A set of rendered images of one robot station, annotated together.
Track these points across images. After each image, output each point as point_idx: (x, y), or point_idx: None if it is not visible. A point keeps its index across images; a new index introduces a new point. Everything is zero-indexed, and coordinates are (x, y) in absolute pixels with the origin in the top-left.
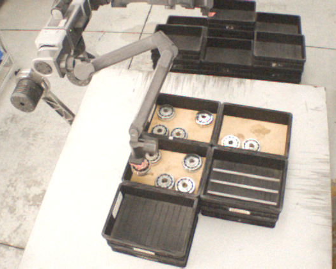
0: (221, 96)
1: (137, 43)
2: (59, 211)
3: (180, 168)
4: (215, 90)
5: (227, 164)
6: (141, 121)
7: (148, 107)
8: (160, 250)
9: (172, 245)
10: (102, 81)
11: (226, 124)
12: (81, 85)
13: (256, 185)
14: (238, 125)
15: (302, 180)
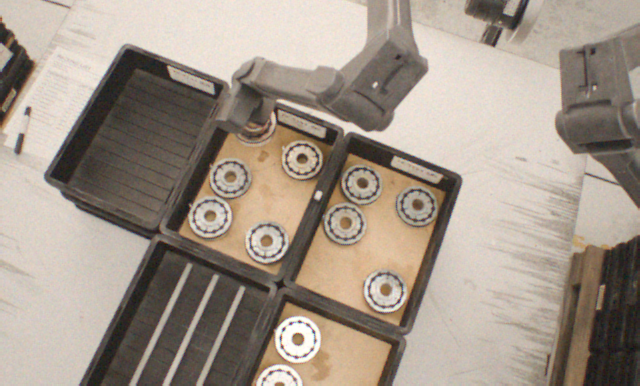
0: (481, 363)
1: (385, 7)
2: (242, 4)
3: (263, 218)
4: (502, 351)
5: (249, 322)
6: (257, 76)
7: (274, 82)
8: (65, 140)
9: (95, 176)
10: (554, 93)
11: (362, 345)
12: (466, 1)
13: (181, 376)
14: (355, 374)
15: None
